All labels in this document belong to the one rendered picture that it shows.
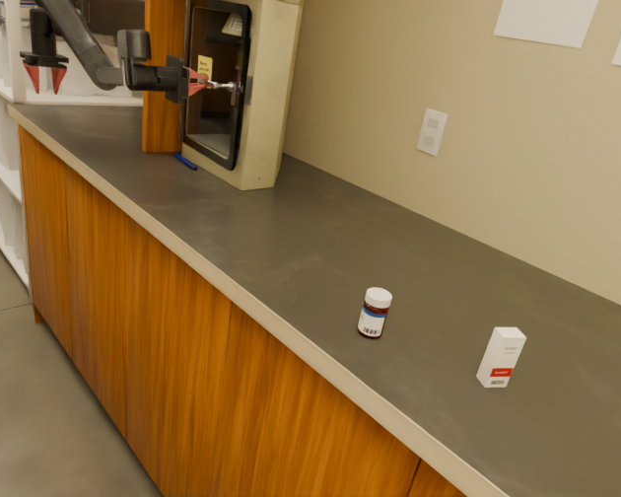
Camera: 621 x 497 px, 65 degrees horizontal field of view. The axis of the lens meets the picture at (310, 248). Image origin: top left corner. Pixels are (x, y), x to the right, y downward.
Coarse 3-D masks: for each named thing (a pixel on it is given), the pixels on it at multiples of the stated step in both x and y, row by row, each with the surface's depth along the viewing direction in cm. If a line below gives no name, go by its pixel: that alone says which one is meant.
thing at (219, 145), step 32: (192, 0) 131; (192, 32) 133; (224, 32) 122; (192, 64) 136; (224, 64) 124; (192, 96) 139; (224, 96) 126; (192, 128) 142; (224, 128) 128; (224, 160) 131
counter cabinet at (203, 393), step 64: (64, 192) 156; (64, 256) 167; (128, 256) 128; (64, 320) 181; (128, 320) 136; (192, 320) 108; (128, 384) 144; (192, 384) 114; (256, 384) 94; (320, 384) 80; (192, 448) 120; (256, 448) 98; (320, 448) 83; (384, 448) 72
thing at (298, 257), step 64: (64, 128) 158; (128, 128) 172; (128, 192) 118; (192, 192) 125; (256, 192) 133; (320, 192) 142; (192, 256) 97; (256, 256) 98; (320, 256) 103; (384, 256) 109; (448, 256) 115; (512, 256) 122; (256, 320) 85; (320, 320) 81; (448, 320) 88; (512, 320) 92; (576, 320) 96; (384, 384) 69; (448, 384) 72; (512, 384) 74; (576, 384) 77; (448, 448) 60; (512, 448) 62; (576, 448) 64
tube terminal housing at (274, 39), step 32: (224, 0) 123; (256, 0) 115; (288, 0) 118; (256, 32) 117; (288, 32) 121; (256, 64) 119; (288, 64) 126; (256, 96) 123; (288, 96) 139; (256, 128) 127; (192, 160) 148; (256, 160) 132
